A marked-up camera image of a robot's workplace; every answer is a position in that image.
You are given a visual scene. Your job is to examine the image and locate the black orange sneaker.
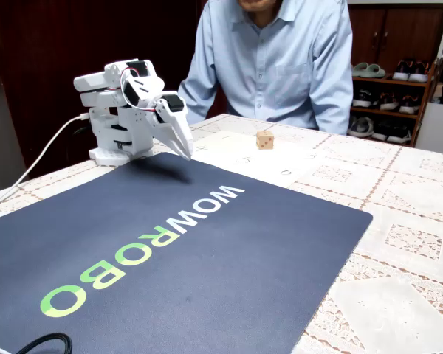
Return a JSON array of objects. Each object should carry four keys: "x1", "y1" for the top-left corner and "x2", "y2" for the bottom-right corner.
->
[
  {"x1": 392, "y1": 58, "x2": 414, "y2": 81},
  {"x1": 408, "y1": 60, "x2": 429, "y2": 83}
]

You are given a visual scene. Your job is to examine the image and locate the black white sneaker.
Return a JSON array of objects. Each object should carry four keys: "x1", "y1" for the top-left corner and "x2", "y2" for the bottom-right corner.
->
[
  {"x1": 378, "y1": 92, "x2": 399, "y2": 111},
  {"x1": 371, "y1": 121, "x2": 392, "y2": 141},
  {"x1": 353, "y1": 90, "x2": 378, "y2": 108},
  {"x1": 386, "y1": 125, "x2": 413, "y2": 145},
  {"x1": 398, "y1": 94, "x2": 421, "y2": 114}
]

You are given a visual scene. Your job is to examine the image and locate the wooden shoe rack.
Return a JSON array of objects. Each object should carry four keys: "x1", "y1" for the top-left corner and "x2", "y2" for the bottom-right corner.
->
[{"x1": 348, "y1": 60, "x2": 439, "y2": 148}]

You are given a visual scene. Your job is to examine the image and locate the white USB cable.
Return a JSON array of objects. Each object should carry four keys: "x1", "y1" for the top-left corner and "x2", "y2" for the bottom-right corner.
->
[{"x1": 0, "y1": 113, "x2": 90, "y2": 214}]

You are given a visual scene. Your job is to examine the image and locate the wooden die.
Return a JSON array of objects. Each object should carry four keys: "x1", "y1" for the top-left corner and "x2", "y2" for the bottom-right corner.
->
[{"x1": 255, "y1": 130, "x2": 275, "y2": 150}]

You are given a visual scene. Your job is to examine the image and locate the white lace tablecloth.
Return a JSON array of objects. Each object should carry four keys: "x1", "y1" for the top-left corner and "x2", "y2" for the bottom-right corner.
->
[{"x1": 0, "y1": 113, "x2": 443, "y2": 354}]

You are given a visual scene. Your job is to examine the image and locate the person in blue shirt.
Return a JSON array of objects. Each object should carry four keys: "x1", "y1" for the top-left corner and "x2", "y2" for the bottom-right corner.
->
[{"x1": 177, "y1": 0, "x2": 354, "y2": 136}]

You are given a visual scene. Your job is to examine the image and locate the dark blue WOWROBO mat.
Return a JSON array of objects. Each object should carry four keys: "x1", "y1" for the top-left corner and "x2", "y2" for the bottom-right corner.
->
[{"x1": 0, "y1": 153, "x2": 374, "y2": 354}]

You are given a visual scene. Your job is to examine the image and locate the thick black cable loop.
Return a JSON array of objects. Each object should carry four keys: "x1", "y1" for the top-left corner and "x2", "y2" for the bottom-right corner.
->
[{"x1": 16, "y1": 333, "x2": 74, "y2": 354}]

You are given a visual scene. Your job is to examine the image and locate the white numbered paper sheet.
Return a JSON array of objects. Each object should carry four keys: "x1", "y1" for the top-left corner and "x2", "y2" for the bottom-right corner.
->
[{"x1": 190, "y1": 129, "x2": 332, "y2": 189}]

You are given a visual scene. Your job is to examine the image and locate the dark wooden cabinet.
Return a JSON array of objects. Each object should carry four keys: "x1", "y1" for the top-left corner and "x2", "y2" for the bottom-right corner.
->
[{"x1": 348, "y1": 2, "x2": 443, "y2": 74}]

